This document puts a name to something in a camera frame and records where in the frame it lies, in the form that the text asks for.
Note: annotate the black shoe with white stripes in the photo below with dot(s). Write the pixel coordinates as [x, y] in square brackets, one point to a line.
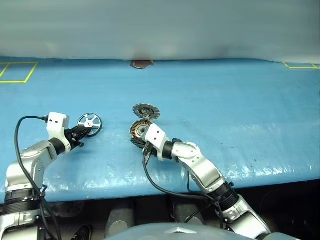
[83, 232]

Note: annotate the motor stator with copper windings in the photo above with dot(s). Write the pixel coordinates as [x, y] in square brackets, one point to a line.
[138, 130]

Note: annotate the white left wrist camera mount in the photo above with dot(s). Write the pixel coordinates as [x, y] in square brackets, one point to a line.
[56, 125]

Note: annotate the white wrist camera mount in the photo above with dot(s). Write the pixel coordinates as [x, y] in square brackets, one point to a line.
[156, 135]
[56, 125]

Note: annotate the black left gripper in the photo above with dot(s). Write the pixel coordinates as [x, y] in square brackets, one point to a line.
[71, 137]

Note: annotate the silver spoked end cap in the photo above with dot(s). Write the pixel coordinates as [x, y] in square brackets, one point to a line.
[88, 123]

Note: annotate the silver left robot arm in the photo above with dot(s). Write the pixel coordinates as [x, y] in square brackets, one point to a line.
[30, 160]

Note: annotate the grey rounded block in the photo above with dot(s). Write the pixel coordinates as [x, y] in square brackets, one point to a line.
[188, 212]
[120, 217]

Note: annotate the grey robot torso with emblem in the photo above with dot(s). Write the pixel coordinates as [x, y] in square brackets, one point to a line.
[150, 232]

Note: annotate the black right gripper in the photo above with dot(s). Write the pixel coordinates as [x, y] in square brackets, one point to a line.
[147, 151]

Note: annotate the silver finned motor cover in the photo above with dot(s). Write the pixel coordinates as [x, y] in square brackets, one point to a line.
[146, 111]

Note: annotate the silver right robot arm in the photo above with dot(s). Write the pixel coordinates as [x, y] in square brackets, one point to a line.
[200, 165]

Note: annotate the blue foam table cover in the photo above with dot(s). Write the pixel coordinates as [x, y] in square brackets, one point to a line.
[225, 100]

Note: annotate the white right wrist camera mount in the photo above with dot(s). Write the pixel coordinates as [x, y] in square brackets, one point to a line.
[156, 135]

